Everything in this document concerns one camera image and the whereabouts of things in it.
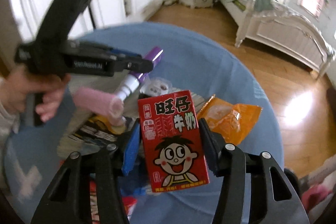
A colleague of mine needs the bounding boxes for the orange snack packet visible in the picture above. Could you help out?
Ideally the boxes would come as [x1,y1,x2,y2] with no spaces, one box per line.
[197,96,263,145]

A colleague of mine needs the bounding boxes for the purple spray bottle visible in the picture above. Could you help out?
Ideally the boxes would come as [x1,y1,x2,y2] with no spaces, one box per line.
[114,46,164,101]

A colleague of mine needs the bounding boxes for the red milk carton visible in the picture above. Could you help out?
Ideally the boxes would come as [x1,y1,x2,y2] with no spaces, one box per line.
[138,90,210,194]

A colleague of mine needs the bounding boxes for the black yellow card package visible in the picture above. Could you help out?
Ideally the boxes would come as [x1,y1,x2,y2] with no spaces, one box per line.
[69,115,127,145]

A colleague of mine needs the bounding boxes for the person left hand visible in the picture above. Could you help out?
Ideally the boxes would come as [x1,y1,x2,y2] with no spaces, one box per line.
[1,64,71,122]

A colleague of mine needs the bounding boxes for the pink rolled towel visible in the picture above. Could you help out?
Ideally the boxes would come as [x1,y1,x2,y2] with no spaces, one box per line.
[73,87,125,127]

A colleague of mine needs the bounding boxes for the round blue table cloth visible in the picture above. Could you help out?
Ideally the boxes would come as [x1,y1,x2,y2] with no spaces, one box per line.
[5,22,284,223]

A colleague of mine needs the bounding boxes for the red desk chair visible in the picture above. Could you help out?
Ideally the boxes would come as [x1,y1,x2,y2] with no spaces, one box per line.
[299,156,335,223]

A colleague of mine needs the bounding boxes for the white bed frame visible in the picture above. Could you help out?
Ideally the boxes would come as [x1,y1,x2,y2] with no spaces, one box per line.
[220,0,335,78]

